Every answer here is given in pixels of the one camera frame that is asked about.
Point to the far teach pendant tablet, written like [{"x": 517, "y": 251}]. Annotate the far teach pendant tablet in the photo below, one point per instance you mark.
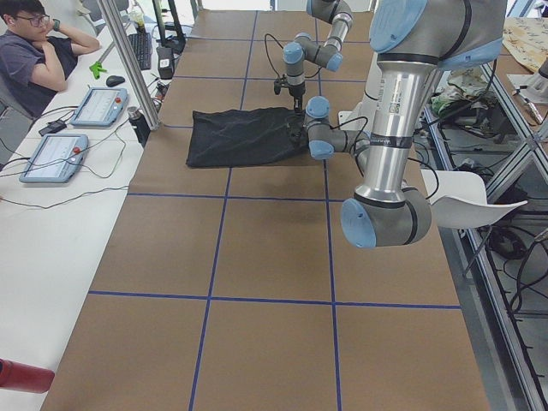
[{"x": 100, "y": 107}]

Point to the black keyboard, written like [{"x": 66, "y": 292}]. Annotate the black keyboard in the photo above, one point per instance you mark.
[{"x": 141, "y": 44}]

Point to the black printed t-shirt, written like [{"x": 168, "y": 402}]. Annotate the black printed t-shirt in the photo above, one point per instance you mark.
[{"x": 242, "y": 138}]

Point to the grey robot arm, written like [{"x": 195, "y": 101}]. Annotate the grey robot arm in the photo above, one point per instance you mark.
[
  {"x": 326, "y": 56},
  {"x": 414, "y": 42}
]

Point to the black water bottle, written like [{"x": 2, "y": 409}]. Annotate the black water bottle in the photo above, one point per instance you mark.
[{"x": 139, "y": 124}]

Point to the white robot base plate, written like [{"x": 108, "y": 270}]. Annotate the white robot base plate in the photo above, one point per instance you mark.
[{"x": 361, "y": 115}]

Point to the seated person in grey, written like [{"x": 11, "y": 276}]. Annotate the seated person in grey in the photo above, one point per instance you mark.
[{"x": 38, "y": 54}]

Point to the teach pendant tablet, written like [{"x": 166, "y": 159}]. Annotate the teach pendant tablet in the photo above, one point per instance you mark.
[
  {"x": 100, "y": 107},
  {"x": 56, "y": 159}
]

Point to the green plastic clip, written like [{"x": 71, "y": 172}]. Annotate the green plastic clip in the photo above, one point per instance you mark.
[{"x": 97, "y": 69}]

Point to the near teach pendant tablet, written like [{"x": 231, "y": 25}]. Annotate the near teach pendant tablet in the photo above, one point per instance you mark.
[{"x": 56, "y": 159}]

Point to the white plastic chair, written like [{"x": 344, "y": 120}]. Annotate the white plastic chair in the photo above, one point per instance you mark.
[{"x": 458, "y": 200}]

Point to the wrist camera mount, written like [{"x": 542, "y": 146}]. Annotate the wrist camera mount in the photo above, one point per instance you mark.
[{"x": 279, "y": 84}]

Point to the black computer mouse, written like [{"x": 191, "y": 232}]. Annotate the black computer mouse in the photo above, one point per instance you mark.
[{"x": 114, "y": 80}]

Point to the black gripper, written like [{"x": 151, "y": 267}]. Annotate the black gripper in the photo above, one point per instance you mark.
[
  {"x": 295, "y": 90},
  {"x": 296, "y": 136}
]

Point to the aluminium frame post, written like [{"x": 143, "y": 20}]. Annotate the aluminium frame post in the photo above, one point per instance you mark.
[{"x": 113, "y": 21}]

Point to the red cylinder bottle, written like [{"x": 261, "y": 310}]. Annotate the red cylinder bottle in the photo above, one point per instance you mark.
[{"x": 23, "y": 377}]

